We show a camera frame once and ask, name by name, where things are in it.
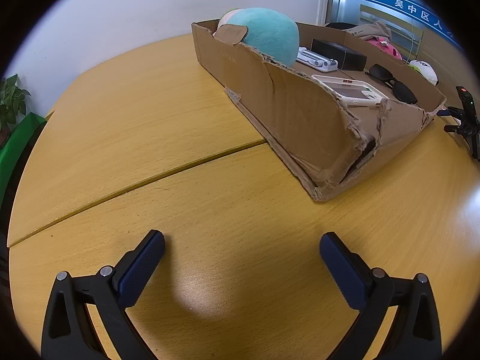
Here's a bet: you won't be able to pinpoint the white and green cap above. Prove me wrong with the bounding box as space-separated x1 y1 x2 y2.
409 60 439 86

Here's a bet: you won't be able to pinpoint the white phone case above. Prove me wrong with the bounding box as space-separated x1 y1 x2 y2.
312 74 391 109

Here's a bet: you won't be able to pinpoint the black box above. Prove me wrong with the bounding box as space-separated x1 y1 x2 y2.
310 38 368 72

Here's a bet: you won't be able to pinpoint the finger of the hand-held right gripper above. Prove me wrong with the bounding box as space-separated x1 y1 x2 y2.
443 122 469 136
437 106 467 119

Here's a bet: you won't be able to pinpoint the green covered bench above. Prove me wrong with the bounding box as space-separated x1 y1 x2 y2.
0 112 47 203

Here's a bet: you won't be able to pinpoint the pink plush toy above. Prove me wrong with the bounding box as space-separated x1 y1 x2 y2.
365 35 403 61

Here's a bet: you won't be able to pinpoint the cardboard box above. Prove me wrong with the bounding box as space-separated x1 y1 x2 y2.
191 19 448 202

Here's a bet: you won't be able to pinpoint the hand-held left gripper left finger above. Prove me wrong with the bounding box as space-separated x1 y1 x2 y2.
40 229 166 360

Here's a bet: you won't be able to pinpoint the pink and teal plush pig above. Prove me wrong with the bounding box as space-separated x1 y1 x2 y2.
212 7 300 67

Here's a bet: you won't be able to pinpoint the potted green plant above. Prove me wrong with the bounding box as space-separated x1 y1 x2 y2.
0 74 31 136

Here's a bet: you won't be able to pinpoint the glass partition with blue band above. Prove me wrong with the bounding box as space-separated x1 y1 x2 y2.
327 0 466 51

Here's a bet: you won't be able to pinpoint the beige printed cloth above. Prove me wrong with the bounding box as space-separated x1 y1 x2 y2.
343 20 392 42

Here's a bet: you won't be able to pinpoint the black sunglasses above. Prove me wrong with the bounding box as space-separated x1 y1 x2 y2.
364 64 418 105

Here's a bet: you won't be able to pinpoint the white grey stapler-like object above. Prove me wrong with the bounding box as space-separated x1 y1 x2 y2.
296 46 339 73

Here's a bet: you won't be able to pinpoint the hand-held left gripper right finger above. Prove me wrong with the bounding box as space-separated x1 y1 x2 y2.
319 232 443 360

